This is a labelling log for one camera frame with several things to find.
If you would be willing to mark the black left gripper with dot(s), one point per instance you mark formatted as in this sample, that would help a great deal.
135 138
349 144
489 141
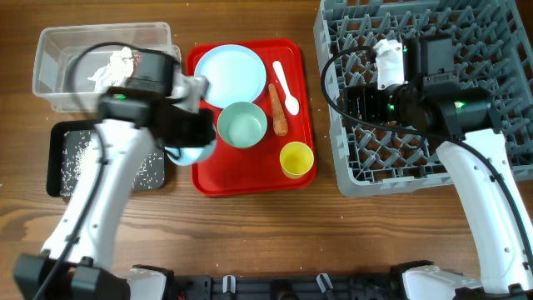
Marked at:
201 128

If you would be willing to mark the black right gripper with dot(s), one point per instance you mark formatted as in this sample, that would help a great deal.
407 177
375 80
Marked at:
367 95

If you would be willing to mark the light blue bowl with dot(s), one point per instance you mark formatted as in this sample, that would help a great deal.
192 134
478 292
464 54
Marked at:
186 156

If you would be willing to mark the white rice grains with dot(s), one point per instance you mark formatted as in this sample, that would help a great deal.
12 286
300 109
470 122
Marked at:
150 175

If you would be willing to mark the mint green bowl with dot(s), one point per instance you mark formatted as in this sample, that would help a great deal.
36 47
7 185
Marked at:
242 124

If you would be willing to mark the white tissue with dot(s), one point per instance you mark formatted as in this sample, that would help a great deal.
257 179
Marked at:
120 67

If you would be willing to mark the yellow plastic cup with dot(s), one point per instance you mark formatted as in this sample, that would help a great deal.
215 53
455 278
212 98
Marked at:
296 159

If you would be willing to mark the orange carrot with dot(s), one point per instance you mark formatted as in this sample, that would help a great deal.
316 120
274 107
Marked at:
280 125

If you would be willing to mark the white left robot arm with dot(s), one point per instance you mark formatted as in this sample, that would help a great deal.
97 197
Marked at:
75 261

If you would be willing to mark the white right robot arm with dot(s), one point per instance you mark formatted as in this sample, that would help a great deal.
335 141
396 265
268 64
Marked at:
466 129

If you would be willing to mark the grey dishwasher rack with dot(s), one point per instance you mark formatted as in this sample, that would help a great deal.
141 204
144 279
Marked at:
491 50

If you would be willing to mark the light blue plate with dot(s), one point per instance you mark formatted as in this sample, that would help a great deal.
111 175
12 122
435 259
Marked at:
235 74

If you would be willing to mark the white plastic spoon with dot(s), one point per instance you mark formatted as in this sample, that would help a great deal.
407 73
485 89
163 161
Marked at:
291 103

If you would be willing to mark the red serving tray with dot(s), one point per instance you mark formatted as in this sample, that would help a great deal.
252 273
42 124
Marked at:
230 171

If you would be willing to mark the black tray bin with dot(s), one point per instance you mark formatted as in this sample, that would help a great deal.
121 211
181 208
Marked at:
55 151

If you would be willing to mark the clear plastic bin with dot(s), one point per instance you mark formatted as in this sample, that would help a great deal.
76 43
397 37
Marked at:
59 46

